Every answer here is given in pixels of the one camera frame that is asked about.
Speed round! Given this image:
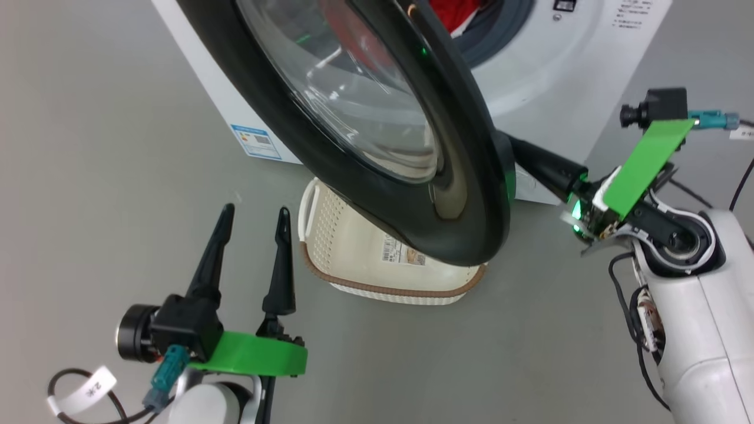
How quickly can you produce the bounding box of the white cable label tag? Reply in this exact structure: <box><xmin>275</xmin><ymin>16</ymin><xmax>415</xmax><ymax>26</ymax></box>
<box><xmin>47</xmin><ymin>365</ymin><xmax>117</xmax><ymax>416</ymax></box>

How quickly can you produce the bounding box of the grey rubber door seal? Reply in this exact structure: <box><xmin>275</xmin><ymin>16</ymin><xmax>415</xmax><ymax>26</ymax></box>
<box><xmin>454</xmin><ymin>0</ymin><xmax>537</xmax><ymax>68</ymax></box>

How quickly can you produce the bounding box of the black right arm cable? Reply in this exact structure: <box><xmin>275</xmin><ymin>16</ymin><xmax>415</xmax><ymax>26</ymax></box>
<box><xmin>609</xmin><ymin>252</ymin><xmax>672</xmax><ymax>412</ymax></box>

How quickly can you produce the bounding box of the round black glass washer door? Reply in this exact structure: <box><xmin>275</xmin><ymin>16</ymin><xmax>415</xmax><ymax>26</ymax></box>
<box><xmin>177</xmin><ymin>0</ymin><xmax>518</xmax><ymax>267</ymax></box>

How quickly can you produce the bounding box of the right camera cable teal connector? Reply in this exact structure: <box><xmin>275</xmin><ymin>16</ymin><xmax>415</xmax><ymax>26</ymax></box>
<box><xmin>688</xmin><ymin>109</ymin><xmax>754</xmax><ymax>141</ymax></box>

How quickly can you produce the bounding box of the red garment with white trim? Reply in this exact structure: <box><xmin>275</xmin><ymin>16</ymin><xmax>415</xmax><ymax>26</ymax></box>
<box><xmin>429</xmin><ymin>0</ymin><xmax>491</xmax><ymax>35</ymax></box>

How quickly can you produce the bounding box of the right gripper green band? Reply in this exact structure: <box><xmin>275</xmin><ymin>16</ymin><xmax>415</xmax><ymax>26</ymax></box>
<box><xmin>508</xmin><ymin>119</ymin><xmax>696</xmax><ymax>256</ymax></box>

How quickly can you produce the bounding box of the cream perforated laundry basket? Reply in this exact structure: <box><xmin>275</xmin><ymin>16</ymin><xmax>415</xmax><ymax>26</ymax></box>
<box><xmin>297</xmin><ymin>177</ymin><xmax>488</xmax><ymax>306</ymax></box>

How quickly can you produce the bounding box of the blue energy label sticker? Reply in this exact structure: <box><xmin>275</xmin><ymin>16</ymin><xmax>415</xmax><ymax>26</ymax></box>
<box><xmin>231</xmin><ymin>124</ymin><xmax>283</xmax><ymax>161</ymax></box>

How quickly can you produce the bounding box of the printed sticker inside basket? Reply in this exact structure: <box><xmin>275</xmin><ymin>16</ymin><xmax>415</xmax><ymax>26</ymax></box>
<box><xmin>382</xmin><ymin>233</ymin><xmax>426</xmax><ymax>266</ymax></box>

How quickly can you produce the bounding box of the white front-load washing machine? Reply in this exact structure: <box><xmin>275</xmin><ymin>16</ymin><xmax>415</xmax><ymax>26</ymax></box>
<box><xmin>152</xmin><ymin>0</ymin><xmax>673</xmax><ymax>206</ymax></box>

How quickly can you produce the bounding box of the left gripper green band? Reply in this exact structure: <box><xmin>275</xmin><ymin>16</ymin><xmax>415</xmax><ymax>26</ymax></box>
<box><xmin>186</xmin><ymin>203</ymin><xmax>309</xmax><ymax>378</ymax></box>

